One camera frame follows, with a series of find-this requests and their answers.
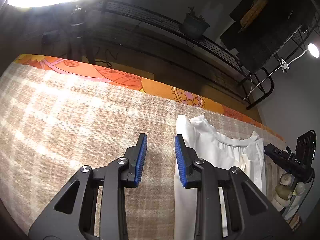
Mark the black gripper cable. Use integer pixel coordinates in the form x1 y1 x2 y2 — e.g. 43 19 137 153
281 167 316 218

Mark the right gloved hand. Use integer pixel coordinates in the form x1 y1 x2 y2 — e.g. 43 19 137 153
271 173 306 222

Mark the white clip lamp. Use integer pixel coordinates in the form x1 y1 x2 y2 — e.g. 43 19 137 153
280 43 319 72

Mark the beige plaid bed blanket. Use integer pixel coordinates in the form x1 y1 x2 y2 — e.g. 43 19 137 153
1 63 286 239

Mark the black clothes rack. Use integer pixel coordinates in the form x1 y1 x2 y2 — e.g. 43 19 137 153
92 0 319 109

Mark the white lamp cable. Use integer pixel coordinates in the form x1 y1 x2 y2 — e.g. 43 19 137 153
242 49 308 101

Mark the green plant pot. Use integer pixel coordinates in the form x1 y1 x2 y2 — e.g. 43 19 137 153
180 7 210 40

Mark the yellow hanging garment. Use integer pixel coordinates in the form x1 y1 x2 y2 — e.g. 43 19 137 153
240 0 268 31

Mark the orange floral bed sheet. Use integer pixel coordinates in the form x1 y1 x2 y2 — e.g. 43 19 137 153
14 54 284 140

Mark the white t-shirt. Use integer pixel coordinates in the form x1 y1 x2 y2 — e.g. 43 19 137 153
173 114 267 240

